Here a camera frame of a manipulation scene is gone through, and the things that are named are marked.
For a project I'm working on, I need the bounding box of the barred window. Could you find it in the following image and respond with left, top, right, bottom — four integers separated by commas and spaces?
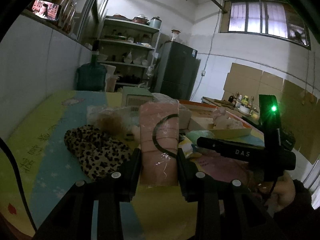
220, 0, 310, 48

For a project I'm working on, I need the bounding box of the amber glass jar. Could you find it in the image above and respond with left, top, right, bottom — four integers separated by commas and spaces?
52, 0, 71, 29

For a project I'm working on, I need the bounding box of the pink soft pack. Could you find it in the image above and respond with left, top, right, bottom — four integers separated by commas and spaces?
139, 100, 179, 186

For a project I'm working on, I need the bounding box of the yellow shallow cardboard tray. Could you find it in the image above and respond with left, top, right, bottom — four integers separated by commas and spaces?
180, 100, 252, 139

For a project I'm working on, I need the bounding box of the colourful striped foam mat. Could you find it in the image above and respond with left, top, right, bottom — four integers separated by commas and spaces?
0, 90, 266, 240

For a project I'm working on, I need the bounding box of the green cardboard box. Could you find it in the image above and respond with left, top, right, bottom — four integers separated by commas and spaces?
121, 86, 153, 107

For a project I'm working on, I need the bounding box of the leopard print soft pouch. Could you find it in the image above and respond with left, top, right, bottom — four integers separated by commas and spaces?
64, 125, 133, 181

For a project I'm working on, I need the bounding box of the floral tissue box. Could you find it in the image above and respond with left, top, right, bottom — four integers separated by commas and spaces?
152, 93, 191, 129

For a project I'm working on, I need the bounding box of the beige fluffy plush toy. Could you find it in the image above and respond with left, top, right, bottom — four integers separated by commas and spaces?
212, 107, 244, 129

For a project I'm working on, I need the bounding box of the teal enamel pot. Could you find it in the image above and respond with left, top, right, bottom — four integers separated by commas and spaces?
149, 16, 162, 29

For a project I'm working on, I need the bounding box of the black cable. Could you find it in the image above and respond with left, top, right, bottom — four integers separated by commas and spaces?
0, 137, 38, 231

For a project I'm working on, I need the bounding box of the side counter with bottles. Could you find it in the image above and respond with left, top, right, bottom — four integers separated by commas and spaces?
201, 93, 260, 120

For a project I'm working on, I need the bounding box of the black refrigerator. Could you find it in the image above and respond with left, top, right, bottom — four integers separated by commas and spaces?
153, 41, 199, 100

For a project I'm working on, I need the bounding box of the metal storage shelf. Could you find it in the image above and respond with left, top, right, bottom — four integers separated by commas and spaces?
98, 15, 161, 89

